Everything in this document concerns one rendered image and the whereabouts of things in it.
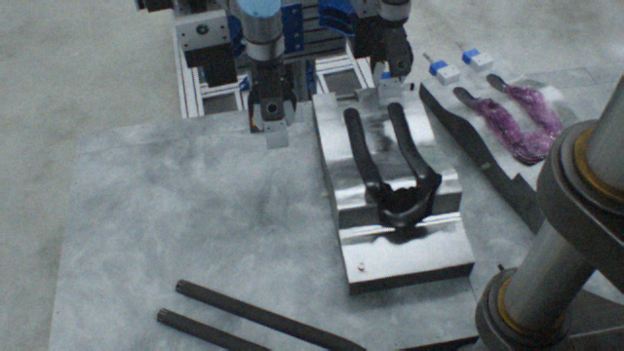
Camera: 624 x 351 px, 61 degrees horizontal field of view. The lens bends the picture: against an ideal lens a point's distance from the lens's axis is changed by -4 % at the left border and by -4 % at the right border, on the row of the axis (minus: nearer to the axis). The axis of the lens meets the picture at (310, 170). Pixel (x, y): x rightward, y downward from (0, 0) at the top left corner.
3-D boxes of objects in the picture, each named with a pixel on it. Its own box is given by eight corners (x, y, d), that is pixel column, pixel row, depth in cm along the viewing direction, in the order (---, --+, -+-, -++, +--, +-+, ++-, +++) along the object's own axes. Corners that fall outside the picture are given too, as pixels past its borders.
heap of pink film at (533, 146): (456, 104, 137) (462, 81, 131) (512, 82, 142) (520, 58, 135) (522, 177, 123) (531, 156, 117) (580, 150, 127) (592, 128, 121)
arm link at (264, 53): (285, 43, 103) (241, 48, 102) (287, 61, 106) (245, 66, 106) (280, 19, 107) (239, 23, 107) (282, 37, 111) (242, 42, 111)
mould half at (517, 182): (417, 96, 148) (422, 64, 139) (494, 66, 154) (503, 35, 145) (537, 239, 120) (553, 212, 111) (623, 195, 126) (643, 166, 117)
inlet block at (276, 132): (261, 108, 133) (259, 92, 129) (283, 105, 133) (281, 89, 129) (267, 149, 125) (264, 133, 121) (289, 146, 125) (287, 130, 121)
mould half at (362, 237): (313, 119, 144) (311, 81, 133) (410, 106, 145) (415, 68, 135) (348, 295, 114) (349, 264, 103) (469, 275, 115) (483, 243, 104)
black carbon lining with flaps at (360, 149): (339, 114, 135) (339, 86, 128) (404, 106, 136) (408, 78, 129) (370, 236, 114) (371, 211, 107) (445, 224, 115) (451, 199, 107)
